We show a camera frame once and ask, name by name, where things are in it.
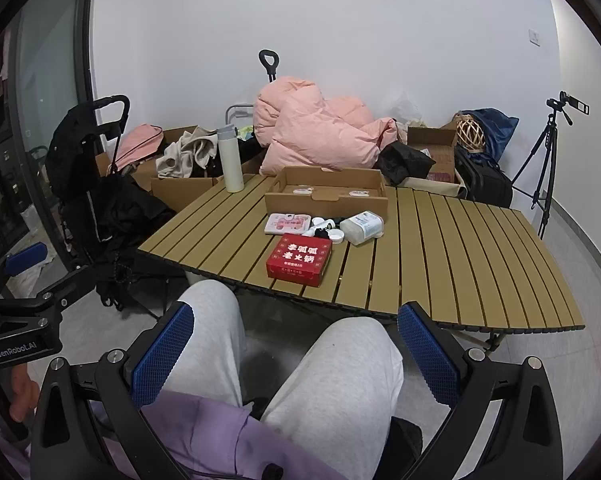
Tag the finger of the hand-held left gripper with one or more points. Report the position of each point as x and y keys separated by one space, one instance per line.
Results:
x=60 y=292
x=26 y=258

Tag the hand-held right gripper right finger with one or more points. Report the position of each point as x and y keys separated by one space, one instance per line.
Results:
x=428 y=355

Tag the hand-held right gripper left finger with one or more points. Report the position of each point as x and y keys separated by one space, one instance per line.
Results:
x=163 y=355

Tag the white plastic container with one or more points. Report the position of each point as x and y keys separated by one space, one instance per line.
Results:
x=363 y=227

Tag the small white jar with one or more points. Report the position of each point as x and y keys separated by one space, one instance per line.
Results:
x=336 y=236

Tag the red printed box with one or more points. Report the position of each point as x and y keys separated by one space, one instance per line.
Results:
x=300 y=260

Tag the white rounded device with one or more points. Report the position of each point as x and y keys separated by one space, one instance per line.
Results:
x=310 y=232

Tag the pink packet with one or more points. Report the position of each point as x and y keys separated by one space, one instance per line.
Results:
x=286 y=223

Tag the shallow cardboard tray box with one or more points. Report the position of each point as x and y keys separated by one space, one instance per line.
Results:
x=325 y=205

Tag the person's left hand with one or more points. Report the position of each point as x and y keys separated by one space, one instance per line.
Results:
x=24 y=387

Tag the white plastic bag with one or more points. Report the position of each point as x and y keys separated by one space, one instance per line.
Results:
x=35 y=240

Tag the person's left leg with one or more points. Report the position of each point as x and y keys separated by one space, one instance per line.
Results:
x=205 y=330

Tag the person's leg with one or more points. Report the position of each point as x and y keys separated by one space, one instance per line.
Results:
x=205 y=330
x=335 y=385

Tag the black chair seat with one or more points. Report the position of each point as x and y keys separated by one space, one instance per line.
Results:
x=408 y=437

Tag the purple hoodie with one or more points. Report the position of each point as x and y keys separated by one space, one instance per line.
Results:
x=205 y=440

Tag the person's right leg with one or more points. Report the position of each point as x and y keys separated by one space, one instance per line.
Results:
x=335 y=385

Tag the black stroller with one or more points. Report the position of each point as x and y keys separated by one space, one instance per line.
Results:
x=75 y=170

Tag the pink backpack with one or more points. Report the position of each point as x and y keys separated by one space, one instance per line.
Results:
x=138 y=147

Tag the large brown cardboard box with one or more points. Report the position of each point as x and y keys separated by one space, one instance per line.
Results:
x=185 y=192

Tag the white lace tag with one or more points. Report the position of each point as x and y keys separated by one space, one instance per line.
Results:
x=303 y=190
x=361 y=193

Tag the black luggage bag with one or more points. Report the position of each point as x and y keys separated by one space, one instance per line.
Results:
x=487 y=180

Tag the black cloth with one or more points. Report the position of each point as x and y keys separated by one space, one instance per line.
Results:
x=405 y=162

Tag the glass sliding door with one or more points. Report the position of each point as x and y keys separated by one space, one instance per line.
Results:
x=45 y=60

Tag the white thermos bottle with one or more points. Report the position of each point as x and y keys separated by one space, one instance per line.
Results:
x=230 y=160

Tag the open cardboard box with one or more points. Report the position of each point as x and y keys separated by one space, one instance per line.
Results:
x=433 y=140

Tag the wicker ball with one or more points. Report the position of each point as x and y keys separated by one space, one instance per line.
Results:
x=471 y=134

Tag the black tripod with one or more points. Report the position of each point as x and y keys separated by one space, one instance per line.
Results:
x=547 y=160

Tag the blue jacket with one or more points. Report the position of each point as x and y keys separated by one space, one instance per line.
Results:
x=500 y=130

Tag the clear plastic bag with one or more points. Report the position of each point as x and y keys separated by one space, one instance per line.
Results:
x=405 y=110

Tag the pink duvet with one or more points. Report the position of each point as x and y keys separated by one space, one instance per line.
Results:
x=310 y=130

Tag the white wall socket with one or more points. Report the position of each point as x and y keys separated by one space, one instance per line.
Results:
x=534 y=37

